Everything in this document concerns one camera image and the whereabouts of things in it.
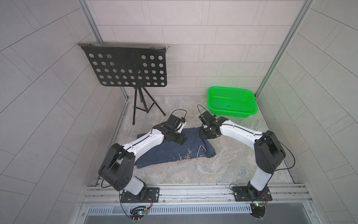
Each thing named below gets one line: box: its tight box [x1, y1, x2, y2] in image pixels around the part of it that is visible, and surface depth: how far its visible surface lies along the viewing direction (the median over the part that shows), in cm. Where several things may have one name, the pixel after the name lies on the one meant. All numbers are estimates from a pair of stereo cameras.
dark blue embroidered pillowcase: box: [135, 127, 217, 168], surface depth 86 cm
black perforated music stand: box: [78, 43, 170, 125], surface depth 74 cm
